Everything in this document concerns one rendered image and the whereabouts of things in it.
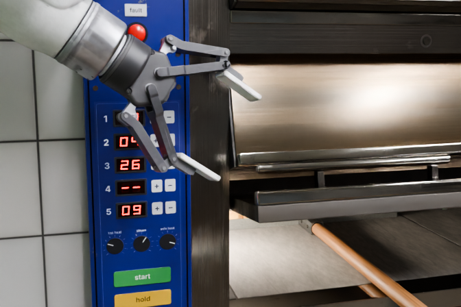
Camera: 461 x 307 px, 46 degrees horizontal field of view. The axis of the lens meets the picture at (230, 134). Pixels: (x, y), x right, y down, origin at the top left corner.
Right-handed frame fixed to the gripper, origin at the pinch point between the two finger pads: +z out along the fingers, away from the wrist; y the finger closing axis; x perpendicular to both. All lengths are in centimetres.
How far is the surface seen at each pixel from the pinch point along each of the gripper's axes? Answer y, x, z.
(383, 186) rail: -4.2, 7.9, 22.8
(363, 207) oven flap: 0.0, 7.1, 21.7
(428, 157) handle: -13.3, 6.7, 30.2
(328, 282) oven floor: 9.1, -17.5, 41.0
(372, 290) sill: 7.0, -10.8, 46.0
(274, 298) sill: 16.8, -16.5, 30.3
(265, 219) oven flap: 8.7, 3.5, 9.4
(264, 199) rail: 6.3, 3.5, 7.8
